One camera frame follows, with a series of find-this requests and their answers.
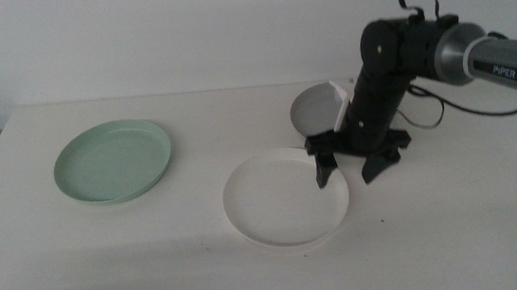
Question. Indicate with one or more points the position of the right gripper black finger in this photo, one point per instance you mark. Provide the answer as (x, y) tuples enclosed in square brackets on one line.
[(325, 167), (379, 162)]

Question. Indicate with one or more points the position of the grey shallow bowl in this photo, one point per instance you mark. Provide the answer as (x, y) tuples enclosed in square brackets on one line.
[(314, 111)]

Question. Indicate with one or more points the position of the pale green shallow bowl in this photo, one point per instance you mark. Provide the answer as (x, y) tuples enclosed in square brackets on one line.
[(111, 161)]

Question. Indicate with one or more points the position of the white shallow bowl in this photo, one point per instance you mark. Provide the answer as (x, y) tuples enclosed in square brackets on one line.
[(273, 200)]

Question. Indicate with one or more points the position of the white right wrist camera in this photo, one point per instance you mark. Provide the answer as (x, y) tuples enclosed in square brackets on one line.
[(341, 103)]

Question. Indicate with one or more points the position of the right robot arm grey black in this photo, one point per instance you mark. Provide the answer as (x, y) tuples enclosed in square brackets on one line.
[(507, 64)]

